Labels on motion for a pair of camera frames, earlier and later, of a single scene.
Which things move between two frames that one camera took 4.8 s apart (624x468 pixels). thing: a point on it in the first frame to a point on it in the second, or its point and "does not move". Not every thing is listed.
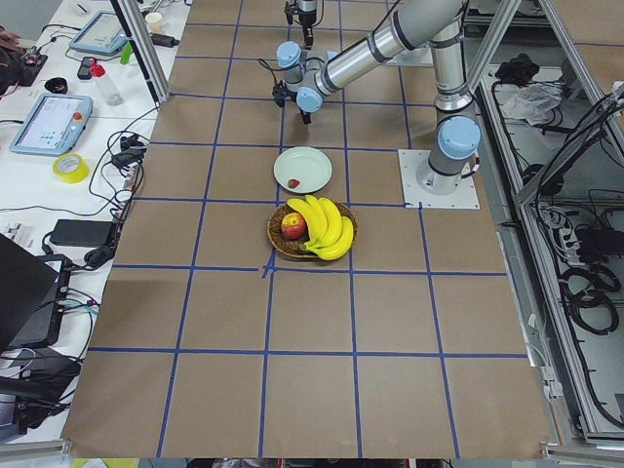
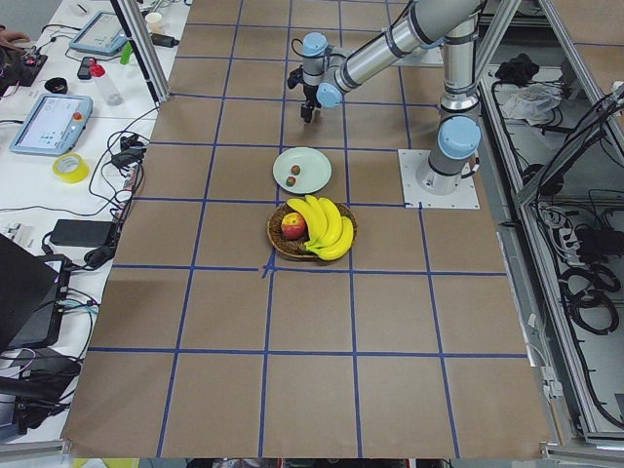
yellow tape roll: (70, 168) does not move
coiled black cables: (585, 293) does not move
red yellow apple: (293, 226) does not move
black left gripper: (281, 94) to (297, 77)
